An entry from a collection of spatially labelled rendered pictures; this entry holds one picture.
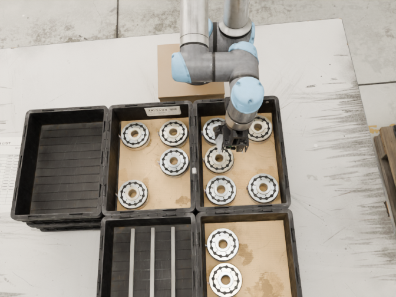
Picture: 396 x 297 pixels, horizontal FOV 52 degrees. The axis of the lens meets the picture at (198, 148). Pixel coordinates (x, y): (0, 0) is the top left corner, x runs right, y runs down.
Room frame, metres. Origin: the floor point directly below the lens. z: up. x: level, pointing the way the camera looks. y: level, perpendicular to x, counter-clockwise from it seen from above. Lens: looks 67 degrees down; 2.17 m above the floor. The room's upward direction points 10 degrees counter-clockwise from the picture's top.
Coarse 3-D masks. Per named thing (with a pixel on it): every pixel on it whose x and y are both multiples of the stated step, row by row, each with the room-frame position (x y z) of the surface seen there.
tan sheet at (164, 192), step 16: (160, 144) 0.60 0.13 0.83; (128, 160) 0.56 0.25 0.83; (144, 160) 0.55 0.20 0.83; (128, 176) 0.50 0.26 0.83; (144, 176) 0.49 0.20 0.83; (160, 176) 0.48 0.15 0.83; (160, 192) 0.42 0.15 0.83; (176, 192) 0.41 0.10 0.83; (144, 208) 0.38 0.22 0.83; (160, 208) 0.37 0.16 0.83
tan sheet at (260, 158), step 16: (256, 128) 0.60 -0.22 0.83; (272, 128) 0.59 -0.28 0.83; (208, 144) 0.57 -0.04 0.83; (256, 144) 0.54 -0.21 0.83; (272, 144) 0.52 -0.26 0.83; (240, 160) 0.49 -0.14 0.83; (256, 160) 0.48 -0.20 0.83; (272, 160) 0.47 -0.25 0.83; (208, 176) 0.45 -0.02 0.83; (240, 176) 0.43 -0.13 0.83; (272, 176) 0.41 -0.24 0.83; (240, 192) 0.37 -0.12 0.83
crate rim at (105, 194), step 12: (108, 108) 0.73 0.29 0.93; (192, 108) 0.67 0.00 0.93; (108, 120) 0.68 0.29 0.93; (192, 120) 0.62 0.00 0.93; (108, 132) 0.64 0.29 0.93; (192, 132) 0.58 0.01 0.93; (108, 144) 0.59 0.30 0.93; (192, 144) 0.54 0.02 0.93; (108, 156) 0.55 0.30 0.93; (192, 156) 0.49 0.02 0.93; (108, 168) 0.50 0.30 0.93; (192, 168) 0.45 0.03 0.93; (192, 180) 0.41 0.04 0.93; (192, 192) 0.38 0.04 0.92; (192, 204) 0.33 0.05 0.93
